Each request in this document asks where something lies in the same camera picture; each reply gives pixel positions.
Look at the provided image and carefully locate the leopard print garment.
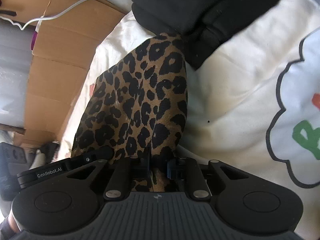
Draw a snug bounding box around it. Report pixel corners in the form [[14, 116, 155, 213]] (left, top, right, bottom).
[[71, 33, 188, 192]]

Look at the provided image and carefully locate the white cartoon bear bedsheet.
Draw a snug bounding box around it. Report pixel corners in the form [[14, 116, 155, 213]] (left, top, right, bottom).
[[57, 0, 320, 240]]

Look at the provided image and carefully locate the brown cardboard sheet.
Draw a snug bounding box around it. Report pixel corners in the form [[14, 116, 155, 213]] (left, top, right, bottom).
[[1, 0, 125, 148]]

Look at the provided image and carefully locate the grey plastic wrapped roll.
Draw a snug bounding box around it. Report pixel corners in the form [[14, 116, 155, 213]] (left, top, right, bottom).
[[0, 20, 34, 128]]

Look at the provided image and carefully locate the black folded garment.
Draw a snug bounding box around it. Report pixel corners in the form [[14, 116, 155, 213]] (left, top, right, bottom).
[[131, 0, 280, 69]]

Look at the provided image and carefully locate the white cable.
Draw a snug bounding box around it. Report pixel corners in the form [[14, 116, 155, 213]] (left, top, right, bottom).
[[0, 0, 136, 32]]

